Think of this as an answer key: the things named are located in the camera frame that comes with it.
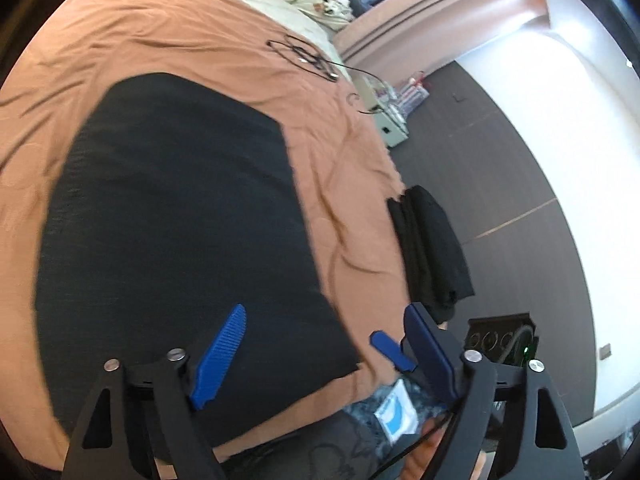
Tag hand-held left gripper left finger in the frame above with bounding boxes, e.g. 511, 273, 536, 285
62, 304, 248, 480

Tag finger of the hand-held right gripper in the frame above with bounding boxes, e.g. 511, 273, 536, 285
370, 331, 416, 372

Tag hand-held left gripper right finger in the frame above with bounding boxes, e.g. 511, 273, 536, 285
402, 302, 586, 480

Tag black pants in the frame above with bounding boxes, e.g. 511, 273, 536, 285
35, 72, 361, 448

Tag dark marbled rug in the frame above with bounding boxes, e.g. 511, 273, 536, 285
345, 375, 451, 441

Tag folded black clothes stack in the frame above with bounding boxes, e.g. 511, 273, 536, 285
386, 185, 476, 325

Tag orange duvet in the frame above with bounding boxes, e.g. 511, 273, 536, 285
0, 0, 408, 466

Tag white nightstand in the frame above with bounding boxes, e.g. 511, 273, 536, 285
352, 72, 411, 150

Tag pink curtain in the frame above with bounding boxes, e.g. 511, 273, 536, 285
332, 0, 551, 86

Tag black spotted white plush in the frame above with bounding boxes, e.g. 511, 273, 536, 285
317, 0, 353, 23

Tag white wire rack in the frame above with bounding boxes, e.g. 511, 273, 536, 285
385, 72, 431, 111

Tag tangled black cables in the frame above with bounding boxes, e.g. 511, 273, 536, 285
266, 34, 386, 113

